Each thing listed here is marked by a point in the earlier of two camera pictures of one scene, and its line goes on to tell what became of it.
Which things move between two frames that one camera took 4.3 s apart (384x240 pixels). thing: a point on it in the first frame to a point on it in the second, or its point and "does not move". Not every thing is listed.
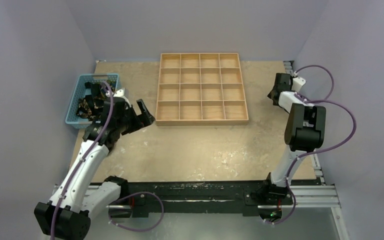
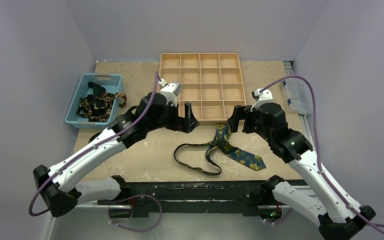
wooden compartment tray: (200, 89) does not move
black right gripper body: (276, 88) to (245, 120)
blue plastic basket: (81, 122) does not move
